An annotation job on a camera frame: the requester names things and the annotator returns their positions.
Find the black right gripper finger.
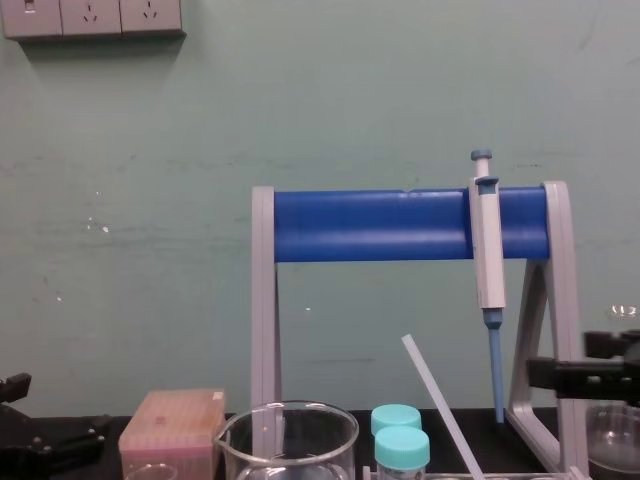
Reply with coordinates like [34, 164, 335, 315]
[583, 329, 640, 362]
[528, 356, 640, 402]

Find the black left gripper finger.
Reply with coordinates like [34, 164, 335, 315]
[0, 372, 33, 417]
[0, 413, 113, 480]

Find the clear glass stirring rod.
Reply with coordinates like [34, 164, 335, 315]
[400, 335, 485, 480]

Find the clear glass flask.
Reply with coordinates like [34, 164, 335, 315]
[584, 303, 640, 480]

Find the clear glass dish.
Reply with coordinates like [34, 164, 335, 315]
[123, 461, 182, 480]

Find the pink pipette tip box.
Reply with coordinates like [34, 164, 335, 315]
[118, 388, 227, 480]

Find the clear plastic vial rack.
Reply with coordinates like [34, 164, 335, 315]
[361, 463, 592, 480]

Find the white blue pipette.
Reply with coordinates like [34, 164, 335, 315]
[468, 148, 508, 426]

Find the vial with teal cap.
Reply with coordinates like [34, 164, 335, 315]
[370, 403, 423, 435]
[374, 425, 432, 480]

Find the clear glass beaker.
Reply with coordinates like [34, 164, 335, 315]
[214, 399, 361, 480]

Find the grey pipette stand blue bar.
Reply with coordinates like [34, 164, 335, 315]
[249, 180, 591, 480]

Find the grey wall socket panel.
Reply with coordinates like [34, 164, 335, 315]
[0, 0, 187, 42]

